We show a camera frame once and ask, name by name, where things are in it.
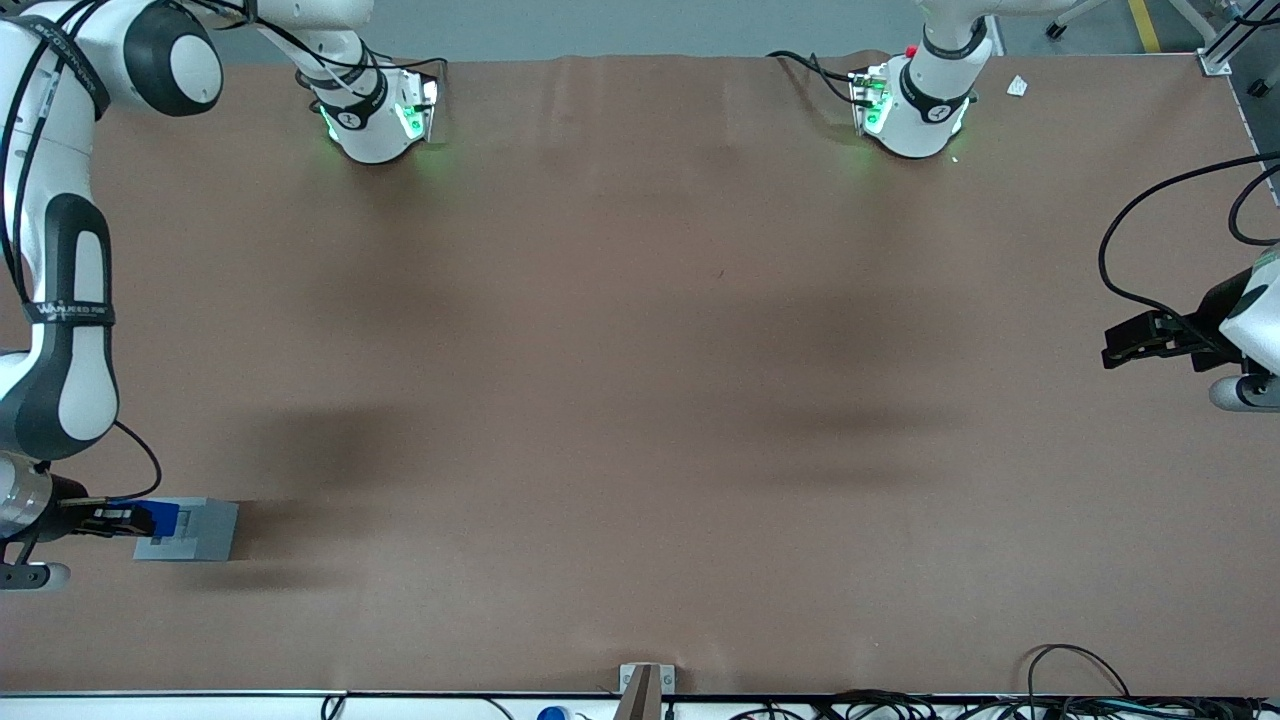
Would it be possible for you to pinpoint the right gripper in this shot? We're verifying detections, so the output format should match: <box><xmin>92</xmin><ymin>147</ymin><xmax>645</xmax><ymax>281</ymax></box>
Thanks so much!
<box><xmin>0</xmin><ymin>455</ymin><xmax>158</xmax><ymax>544</ymax></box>

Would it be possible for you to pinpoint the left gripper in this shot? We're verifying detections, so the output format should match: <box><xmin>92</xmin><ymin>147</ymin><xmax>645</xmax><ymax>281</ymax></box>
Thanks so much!
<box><xmin>1102</xmin><ymin>245</ymin><xmax>1280</xmax><ymax>377</ymax></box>

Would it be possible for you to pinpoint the blue plastic part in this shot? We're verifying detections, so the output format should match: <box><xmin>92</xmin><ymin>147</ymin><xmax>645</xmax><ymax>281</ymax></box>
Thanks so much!
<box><xmin>108</xmin><ymin>498</ymin><xmax>182</xmax><ymax>538</ymax></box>

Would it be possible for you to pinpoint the gray square base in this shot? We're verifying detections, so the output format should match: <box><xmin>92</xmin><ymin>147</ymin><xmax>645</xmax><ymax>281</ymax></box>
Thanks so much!
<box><xmin>133</xmin><ymin>497</ymin><xmax>240</xmax><ymax>562</ymax></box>

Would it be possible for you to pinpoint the white stand leg with caster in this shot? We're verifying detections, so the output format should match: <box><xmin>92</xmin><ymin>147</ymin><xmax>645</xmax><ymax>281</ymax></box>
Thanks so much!
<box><xmin>1044</xmin><ymin>0</ymin><xmax>1111</xmax><ymax>40</ymax></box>

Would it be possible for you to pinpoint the brown table cover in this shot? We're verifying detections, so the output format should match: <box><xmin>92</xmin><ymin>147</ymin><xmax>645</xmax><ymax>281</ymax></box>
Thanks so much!
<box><xmin>0</xmin><ymin>52</ymin><xmax>1280</xmax><ymax>696</ymax></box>

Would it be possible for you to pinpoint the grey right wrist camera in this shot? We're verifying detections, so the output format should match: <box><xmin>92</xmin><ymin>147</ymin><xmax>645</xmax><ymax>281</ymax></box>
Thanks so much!
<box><xmin>0</xmin><ymin>561</ymin><xmax>72</xmax><ymax>592</ymax></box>

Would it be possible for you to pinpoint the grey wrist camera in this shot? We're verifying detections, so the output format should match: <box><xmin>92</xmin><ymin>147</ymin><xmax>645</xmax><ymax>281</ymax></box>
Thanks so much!
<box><xmin>0</xmin><ymin>561</ymin><xmax>72</xmax><ymax>592</ymax></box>
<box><xmin>1209</xmin><ymin>374</ymin><xmax>1280</xmax><ymax>413</ymax></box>

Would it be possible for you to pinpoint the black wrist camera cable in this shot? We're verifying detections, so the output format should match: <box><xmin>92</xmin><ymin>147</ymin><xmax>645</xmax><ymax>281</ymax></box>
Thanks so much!
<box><xmin>108</xmin><ymin>420</ymin><xmax>163</xmax><ymax>502</ymax></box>

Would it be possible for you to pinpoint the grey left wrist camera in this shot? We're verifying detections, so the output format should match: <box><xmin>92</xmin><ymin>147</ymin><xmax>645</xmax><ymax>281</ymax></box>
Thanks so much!
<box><xmin>1209</xmin><ymin>374</ymin><xmax>1280</xmax><ymax>413</ymax></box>

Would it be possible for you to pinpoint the long black gripper cable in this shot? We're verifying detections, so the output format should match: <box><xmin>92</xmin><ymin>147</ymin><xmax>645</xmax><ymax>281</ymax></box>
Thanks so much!
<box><xmin>1098</xmin><ymin>150</ymin><xmax>1280</xmax><ymax>351</ymax></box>

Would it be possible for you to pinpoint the short black looped cable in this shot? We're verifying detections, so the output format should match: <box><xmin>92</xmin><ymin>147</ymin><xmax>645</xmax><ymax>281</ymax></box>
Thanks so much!
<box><xmin>1228</xmin><ymin>163</ymin><xmax>1280</xmax><ymax>246</ymax></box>

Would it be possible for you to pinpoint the aluminium frame post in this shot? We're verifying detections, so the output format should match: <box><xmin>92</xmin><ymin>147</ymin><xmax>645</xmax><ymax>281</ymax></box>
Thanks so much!
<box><xmin>1165</xmin><ymin>0</ymin><xmax>1280</xmax><ymax>77</ymax></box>

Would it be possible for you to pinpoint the black looped table cable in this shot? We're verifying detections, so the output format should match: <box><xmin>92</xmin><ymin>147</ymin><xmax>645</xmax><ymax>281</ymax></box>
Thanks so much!
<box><xmin>1027</xmin><ymin>644</ymin><xmax>1132</xmax><ymax>700</ymax></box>

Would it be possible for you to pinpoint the black arm base cable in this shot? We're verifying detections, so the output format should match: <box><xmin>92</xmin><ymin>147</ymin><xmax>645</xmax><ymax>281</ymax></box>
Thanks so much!
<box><xmin>767</xmin><ymin>50</ymin><xmax>863</xmax><ymax>106</ymax></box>
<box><xmin>180</xmin><ymin>0</ymin><xmax>448</xmax><ymax>101</ymax></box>

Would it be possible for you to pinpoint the tangled black cable bundle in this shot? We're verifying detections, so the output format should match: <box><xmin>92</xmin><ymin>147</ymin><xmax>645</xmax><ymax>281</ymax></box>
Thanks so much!
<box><xmin>730</xmin><ymin>688</ymin><xmax>1280</xmax><ymax>720</ymax></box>

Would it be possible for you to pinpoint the grey camera mount beam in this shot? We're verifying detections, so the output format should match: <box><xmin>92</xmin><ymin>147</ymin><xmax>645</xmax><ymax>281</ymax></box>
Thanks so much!
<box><xmin>612</xmin><ymin>665</ymin><xmax>663</xmax><ymax>720</ymax></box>

